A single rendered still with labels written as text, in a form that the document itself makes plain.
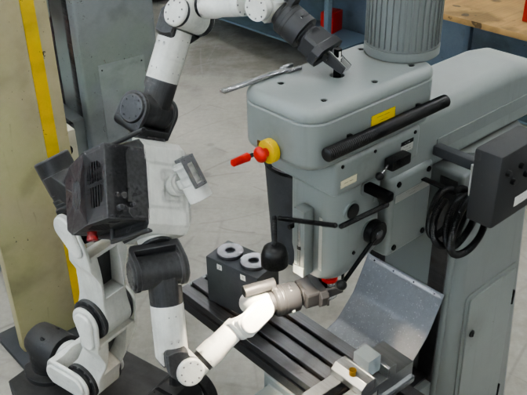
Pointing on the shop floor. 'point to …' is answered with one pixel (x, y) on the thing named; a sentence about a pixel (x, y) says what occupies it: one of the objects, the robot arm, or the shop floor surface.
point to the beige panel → (30, 177)
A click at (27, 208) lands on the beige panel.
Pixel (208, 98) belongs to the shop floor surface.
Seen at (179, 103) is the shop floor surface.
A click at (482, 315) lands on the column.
